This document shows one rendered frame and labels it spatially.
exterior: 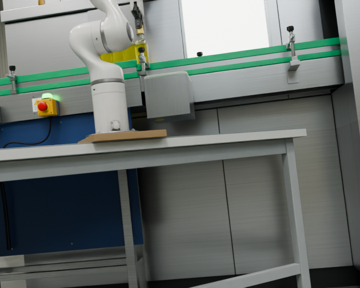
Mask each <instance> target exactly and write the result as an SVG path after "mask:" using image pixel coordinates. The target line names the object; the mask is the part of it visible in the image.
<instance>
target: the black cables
mask: <svg viewBox="0 0 360 288"><path fill-rule="evenodd" d="M49 118H50V128H49V133H48V135H47V137H46V138H45V139H44V140H43V141H40V142H37V143H23V142H9V143H7V144H5V145H4V147H3V149H4V148H5V147H6V146H7V145H8V144H11V143H18V144H23V145H37V144H40V143H42V142H44V141H45V140H47V139H48V137H49V135H50V132H51V117H49ZM2 189H3V190H2ZM0 190H1V196H2V204H3V213H4V220H5V232H6V245H7V250H9V249H10V250H11V239H10V226H9V215H8V209H7V199H6V193H5V187H4V184H3V182H0ZM3 194H4V197H3ZM4 198H5V202H4ZM5 207H6V211H5ZM6 216H7V223H6ZM7 229H8V235H7ZM8 236H9V243H8Z"/></svg>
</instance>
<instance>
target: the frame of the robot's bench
mask: <svg viewBox="0 0 360 288"><path fill-rule="evenodd" d="M277 154H282V163H283V173H284V178H285V187H286V196H287V206H288V211H289V220H290V230H291V238H292V244H293V253H294V263H292V264H289V265H284V266H280V267H275V268H272V269H267V270H262V271H258V272H255V273H250V274H246V275H241V276H238V277H233V278H229V279H224V280H221V281H216V282H212V283H207V284H204V285H199V286H195V287H190V288H245V287H249V286H254V285H258V284H261V283H265V282H269V281H273V280H276V279H281V278H285V277H289V276H292V275H296V278H297V286H298V288H311V283H310V274H309V265H308V260H307V250H306V241H305V232H304V227H303V218H302V209H301V200H300V194H299V185H298V176H297V167H296V162H295V152H294V144H293V138H285V139H276V140H268V141H255V142H241V143H227V144H219V145H206V146H192V147H178V148H170V149H156V150H142V151H128V152H121V153H107V154H93V155H79V156H72V157H58V158H44V159H30V160H22V161H8V162H0V182H4V181H16V180H22V179H33V178H44V177H56V176H63V175H74V174H85V173H96V172H103V171H114V170H125V169H137V168H143V167H154V166H166V165H177V164H183V163H194V162H206V161H217V160H224V159H235V158H246V157H257V156H264V155H277Z"/></svg>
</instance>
